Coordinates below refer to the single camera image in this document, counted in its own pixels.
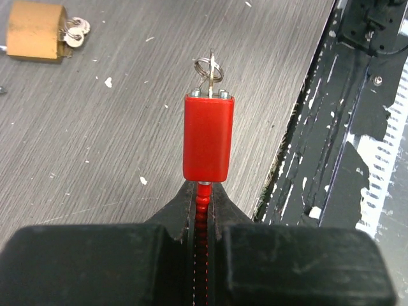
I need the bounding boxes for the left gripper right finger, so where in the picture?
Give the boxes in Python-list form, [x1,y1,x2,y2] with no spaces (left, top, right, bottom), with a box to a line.
[208,184,395,305]

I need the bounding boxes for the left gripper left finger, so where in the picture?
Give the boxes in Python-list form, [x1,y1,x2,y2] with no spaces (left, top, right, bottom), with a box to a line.
[1,182,195,305]

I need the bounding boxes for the red cable padlock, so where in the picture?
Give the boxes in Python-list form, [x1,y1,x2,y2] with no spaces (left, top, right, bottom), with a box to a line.
[183,88,235,305]

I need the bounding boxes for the silver keys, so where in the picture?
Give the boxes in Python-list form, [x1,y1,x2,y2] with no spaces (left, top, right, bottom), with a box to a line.
[194,48,224,98]

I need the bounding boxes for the brass padlock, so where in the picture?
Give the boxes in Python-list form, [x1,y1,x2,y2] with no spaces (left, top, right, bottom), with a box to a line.
[1,1,91,63]

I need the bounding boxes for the slotted cable duct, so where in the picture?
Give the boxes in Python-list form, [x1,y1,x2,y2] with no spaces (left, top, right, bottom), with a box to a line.
[356,63,407,238]

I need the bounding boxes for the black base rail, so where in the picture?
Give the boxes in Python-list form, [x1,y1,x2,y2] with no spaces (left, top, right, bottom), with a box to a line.
[252,1,407,228]

